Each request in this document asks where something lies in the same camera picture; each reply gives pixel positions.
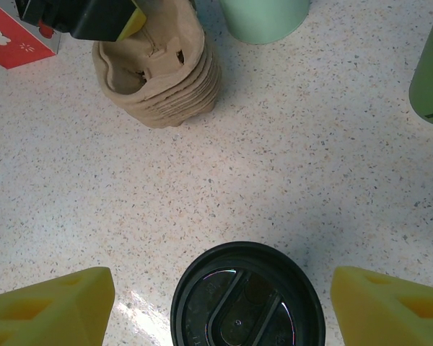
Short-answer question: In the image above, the red white paper gift bag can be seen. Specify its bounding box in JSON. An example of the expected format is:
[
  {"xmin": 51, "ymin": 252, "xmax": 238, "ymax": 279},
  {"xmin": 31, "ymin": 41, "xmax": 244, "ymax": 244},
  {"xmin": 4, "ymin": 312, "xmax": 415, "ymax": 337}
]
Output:
[{"xmin": 0, "ymin": 0, "xmax": 62, "ymax": 70}]

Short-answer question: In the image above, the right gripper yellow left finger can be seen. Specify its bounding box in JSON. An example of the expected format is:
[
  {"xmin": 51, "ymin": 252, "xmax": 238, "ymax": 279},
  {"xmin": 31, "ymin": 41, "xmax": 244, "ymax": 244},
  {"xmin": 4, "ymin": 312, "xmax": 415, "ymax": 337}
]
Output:
[{"xmin": 0, "ymin": 266, "xmax": 115, "ymax": 346}]

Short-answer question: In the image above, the mint green straw holder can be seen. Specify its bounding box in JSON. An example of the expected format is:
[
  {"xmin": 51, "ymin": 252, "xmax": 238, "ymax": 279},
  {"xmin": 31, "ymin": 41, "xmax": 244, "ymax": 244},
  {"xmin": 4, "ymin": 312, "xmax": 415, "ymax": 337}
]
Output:
[{"xmin": 218, "ymin": 0, "xmax": 311, "ymax": 45}]

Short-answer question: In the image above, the green white paper cup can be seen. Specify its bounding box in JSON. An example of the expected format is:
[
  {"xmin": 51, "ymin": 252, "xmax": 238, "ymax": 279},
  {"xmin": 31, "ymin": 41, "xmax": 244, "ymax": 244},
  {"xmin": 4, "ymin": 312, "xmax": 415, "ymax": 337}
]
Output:
[{"xmin": 408, "ymin": 0, "xmax": 433, "ymax": 128}]

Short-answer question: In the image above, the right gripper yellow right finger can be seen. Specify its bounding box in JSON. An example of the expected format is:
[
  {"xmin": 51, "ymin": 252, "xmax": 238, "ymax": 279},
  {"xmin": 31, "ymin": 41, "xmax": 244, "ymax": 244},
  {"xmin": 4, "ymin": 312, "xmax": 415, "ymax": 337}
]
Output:
[{"xmin": 330, "ymin": 265, "xmax": 433, "ymax": 346}]

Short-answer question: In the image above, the black plastic cup lid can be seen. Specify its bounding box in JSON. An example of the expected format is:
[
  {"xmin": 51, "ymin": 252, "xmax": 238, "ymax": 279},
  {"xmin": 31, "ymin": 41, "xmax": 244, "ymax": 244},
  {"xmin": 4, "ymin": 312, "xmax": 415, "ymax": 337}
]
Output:
[{"xmin": 170, "ymin": 241, "xmax": 327, "ymax": 346}]

